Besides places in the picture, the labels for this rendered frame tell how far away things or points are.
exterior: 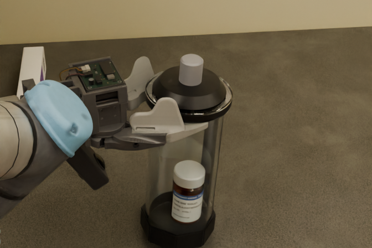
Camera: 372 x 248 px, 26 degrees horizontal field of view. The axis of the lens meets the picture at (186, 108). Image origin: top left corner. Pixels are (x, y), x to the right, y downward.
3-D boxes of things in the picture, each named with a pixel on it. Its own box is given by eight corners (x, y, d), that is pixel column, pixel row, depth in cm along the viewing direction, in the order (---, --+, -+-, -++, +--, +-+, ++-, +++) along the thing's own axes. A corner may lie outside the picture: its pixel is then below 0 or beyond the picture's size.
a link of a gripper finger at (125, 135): (164, 141, 93) (89, 138, 94) (164, 152, 94) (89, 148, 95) (168, 118, 97) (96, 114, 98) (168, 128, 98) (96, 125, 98)
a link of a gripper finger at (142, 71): (179, 48, 102) (124, 76, 97) (179, 87, 105) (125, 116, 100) (161, 39, 104) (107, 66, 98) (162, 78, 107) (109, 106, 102)
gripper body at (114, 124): (134, 86, 92) (28, 107, 88) (135, 146, 97) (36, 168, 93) (114, 53, 98) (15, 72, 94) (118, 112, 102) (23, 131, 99)
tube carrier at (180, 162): (200, 189, 117) (213, 62, 106) (228, 238, 109) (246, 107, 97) (128, 202, 114) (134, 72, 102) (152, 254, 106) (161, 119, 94)
